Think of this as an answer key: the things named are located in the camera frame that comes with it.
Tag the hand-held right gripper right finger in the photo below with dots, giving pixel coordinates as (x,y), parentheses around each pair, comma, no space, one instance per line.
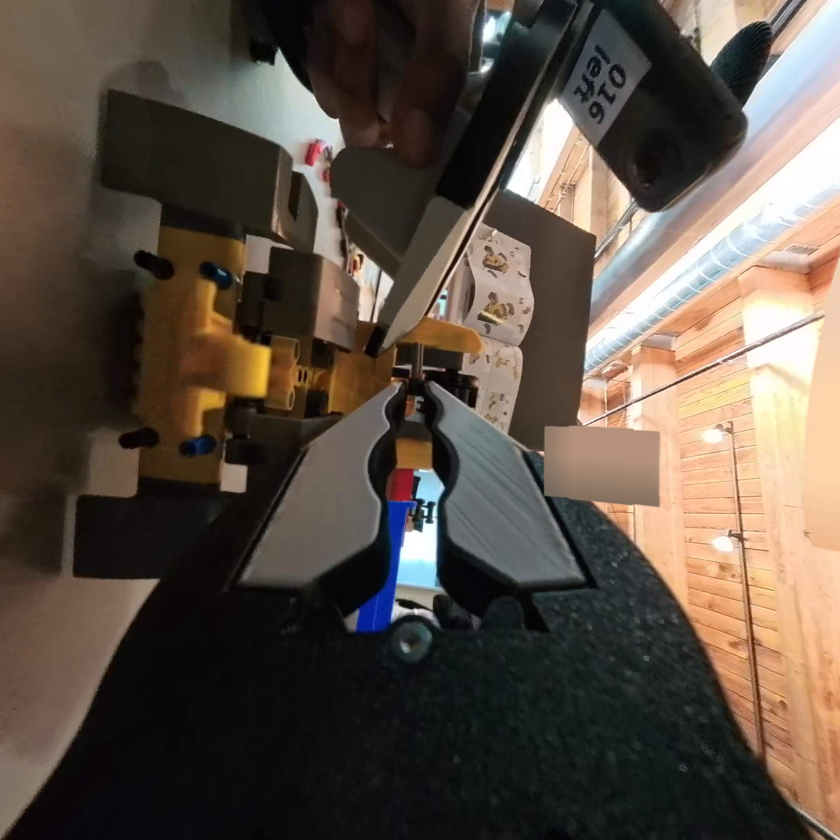
(505,512)

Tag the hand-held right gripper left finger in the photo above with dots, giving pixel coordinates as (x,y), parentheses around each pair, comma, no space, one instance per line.
(315,518)

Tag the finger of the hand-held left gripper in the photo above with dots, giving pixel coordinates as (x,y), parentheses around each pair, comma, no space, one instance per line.
(426,262)

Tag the yellow toy brick vehicle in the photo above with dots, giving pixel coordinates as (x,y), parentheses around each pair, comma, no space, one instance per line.
(197,328)

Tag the person's left hand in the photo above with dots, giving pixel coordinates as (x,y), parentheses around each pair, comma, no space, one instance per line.
(394,72)

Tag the open instruction booklet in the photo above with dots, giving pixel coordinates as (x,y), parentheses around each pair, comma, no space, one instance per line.
(499,262)

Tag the blue plastic storage bin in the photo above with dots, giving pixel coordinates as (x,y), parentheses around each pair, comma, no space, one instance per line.
(380,590)

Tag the smooth silver ceiling pipe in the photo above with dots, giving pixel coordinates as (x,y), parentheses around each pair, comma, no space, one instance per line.
(774,111)

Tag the pile of toy brick pieces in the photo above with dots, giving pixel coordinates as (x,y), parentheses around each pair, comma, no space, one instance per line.
(315,152)

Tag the ribbed silver ceiling duct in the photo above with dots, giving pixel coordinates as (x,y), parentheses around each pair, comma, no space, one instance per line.
(722,256)

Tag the black rail with spotlights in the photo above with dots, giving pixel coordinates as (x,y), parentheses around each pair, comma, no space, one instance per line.
(722,431)

